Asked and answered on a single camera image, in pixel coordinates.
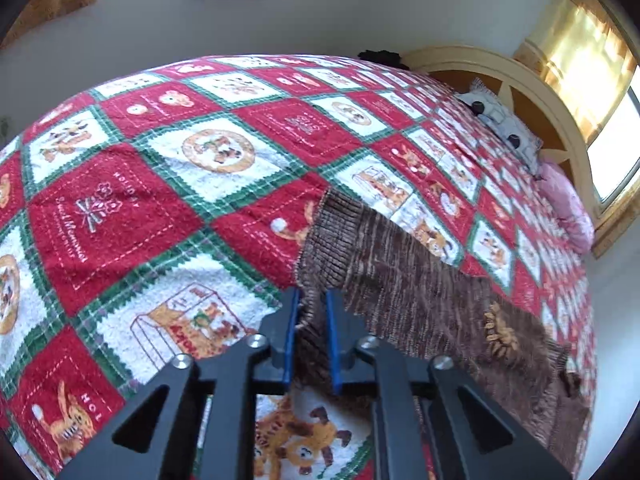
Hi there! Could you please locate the beige wall curtain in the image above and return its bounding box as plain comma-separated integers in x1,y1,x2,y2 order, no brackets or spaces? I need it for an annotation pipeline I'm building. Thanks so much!
0,0,107,52

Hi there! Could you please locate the grey patterned pillow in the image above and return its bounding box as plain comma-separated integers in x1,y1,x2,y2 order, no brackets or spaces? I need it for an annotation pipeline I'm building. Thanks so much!
452,77,544,177

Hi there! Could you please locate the yellow window curtain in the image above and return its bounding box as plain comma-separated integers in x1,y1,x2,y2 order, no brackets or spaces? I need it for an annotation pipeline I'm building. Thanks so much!
514,0,640,147

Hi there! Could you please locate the cream wooden headboard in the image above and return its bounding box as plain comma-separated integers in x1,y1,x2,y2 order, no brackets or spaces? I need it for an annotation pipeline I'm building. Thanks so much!
402,45,603,223

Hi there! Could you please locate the pink pillow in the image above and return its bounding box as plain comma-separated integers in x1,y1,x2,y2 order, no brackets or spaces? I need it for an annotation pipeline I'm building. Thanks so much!
536,160,597,257

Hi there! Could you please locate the window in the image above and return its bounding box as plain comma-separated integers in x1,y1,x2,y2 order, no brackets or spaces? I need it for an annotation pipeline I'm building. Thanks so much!
584,67,640,213

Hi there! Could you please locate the red checked printed blanket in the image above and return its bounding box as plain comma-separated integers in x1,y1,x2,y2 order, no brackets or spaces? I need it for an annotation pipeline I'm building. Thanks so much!
0,52,601,480

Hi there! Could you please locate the dark cloth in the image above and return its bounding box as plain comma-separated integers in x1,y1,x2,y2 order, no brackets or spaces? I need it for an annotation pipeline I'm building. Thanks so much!
357,48,412,72

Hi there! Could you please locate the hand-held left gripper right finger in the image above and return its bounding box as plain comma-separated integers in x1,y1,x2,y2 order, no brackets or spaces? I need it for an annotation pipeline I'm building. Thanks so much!
326,288,574,480

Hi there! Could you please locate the brown knitted sweater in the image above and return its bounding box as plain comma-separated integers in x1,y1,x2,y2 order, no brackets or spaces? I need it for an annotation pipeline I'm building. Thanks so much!
295,187,594,467

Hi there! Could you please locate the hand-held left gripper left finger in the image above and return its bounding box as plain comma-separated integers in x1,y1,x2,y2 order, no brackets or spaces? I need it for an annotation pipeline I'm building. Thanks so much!
56,287,303,480

